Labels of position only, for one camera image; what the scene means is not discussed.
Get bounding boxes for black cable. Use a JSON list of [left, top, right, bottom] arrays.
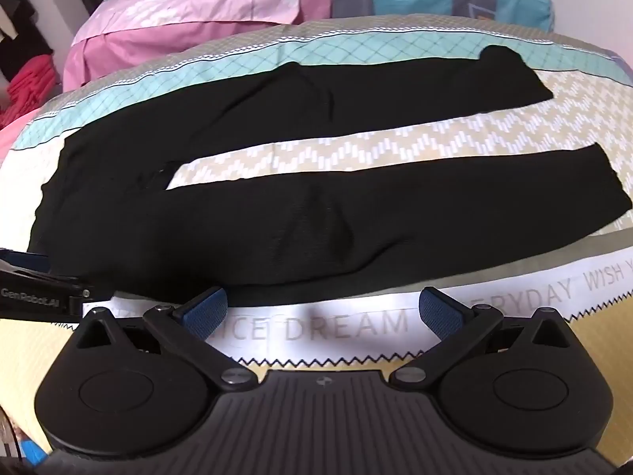
[[0, 390, 27, 475]]

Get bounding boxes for pile of red clothes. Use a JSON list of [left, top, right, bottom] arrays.
[[0, 53, 76, 129]]

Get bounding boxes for dark hanging clothes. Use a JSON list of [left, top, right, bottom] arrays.
[[0, 0, 56, 86]]

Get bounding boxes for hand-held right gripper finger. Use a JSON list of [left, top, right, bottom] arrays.
[[390, 287, 570, 391]]

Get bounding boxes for patterned bed sheet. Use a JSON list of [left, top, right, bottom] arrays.
[[0, 14, 633, 475]]

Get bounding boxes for pink floral quilt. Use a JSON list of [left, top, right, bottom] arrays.
[[63, 0, 333, 91]]

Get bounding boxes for pink cloth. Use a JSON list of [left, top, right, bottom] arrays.
[[0, 108, 50, 160]]

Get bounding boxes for black pants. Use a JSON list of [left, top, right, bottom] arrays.
[[27, 44, 632, 308]]

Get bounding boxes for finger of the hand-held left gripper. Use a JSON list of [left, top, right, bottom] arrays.
[[0, 249, 83, 288]]

